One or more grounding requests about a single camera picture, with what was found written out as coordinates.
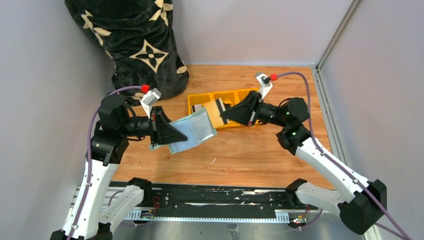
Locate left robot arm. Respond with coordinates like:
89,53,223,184
51,94,187,240

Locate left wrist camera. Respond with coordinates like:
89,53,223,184
140,84,162,118

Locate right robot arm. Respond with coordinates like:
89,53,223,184
220,90,387,235

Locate purple cable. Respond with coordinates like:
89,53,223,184
276,71,413,240
66,85,143,240

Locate gold card with magnetic stripe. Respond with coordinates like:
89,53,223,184
203,98,230,129

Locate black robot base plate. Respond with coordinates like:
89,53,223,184
134,183,308,223

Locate white cards in bin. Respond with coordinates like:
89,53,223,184
191,104,206,116

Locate yellow bin with white cards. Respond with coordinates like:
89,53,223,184
187,92,214,115

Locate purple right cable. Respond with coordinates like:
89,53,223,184
276,71,413,240

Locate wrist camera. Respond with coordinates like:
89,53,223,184
140,84,162,118
255,72,278,100

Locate yellow bin with black card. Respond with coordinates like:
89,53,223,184
212,90,241,129

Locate aluminium frame rail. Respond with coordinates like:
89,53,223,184
312,0,364,72

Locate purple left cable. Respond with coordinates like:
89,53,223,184
66,85,143,240

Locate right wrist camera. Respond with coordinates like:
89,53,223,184
255,72,278,100

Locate black floral blanket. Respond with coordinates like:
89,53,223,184
65,0,189,106

